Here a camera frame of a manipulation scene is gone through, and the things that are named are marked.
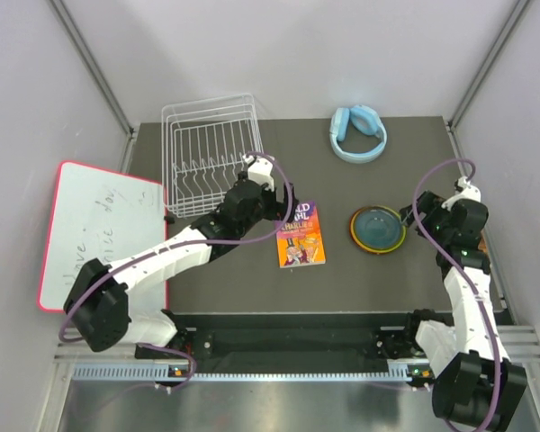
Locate dark teal plate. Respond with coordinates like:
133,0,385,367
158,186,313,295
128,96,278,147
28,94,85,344
354,207,404,249

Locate lime green plate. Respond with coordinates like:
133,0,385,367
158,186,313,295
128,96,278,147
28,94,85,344
351,205,407,254

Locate orange plate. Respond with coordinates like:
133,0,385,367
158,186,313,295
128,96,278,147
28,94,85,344
349,209,400,257

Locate white wire dish rack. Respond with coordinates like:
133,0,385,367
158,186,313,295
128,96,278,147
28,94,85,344
161,93,263,219

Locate red floral plate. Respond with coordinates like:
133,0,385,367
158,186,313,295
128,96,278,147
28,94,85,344
348,214,357,244

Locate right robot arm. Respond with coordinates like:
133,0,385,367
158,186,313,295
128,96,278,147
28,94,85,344
400,180,527,431

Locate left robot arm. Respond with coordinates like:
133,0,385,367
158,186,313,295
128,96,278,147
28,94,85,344
63,180,298,357

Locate Roald Dahl paperback book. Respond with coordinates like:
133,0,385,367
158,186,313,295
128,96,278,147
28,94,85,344
276,201,327,268

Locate dark cover paperback book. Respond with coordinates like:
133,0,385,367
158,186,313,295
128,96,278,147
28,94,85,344
478,232,490,259

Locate light blue headphones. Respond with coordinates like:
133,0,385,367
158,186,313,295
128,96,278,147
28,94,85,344
329,104,388,164

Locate pink framed whiteboard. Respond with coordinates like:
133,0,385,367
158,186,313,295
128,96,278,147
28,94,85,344
37,161,167,313

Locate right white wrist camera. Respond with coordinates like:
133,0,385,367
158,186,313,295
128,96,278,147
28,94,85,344
443,175,482,211

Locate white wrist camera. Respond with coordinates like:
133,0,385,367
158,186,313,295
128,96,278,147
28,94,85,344
242,155,275,191
443,175,482,211

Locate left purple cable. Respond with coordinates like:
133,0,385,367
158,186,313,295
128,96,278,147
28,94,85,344
58,151,296,346

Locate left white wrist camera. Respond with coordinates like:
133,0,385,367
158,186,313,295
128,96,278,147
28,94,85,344
242,155,275,191

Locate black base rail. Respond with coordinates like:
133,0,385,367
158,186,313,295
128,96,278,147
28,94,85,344
166,310,431,360

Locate grey slotted cable duct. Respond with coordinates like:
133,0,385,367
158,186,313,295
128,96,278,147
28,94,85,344
71,363,437,383

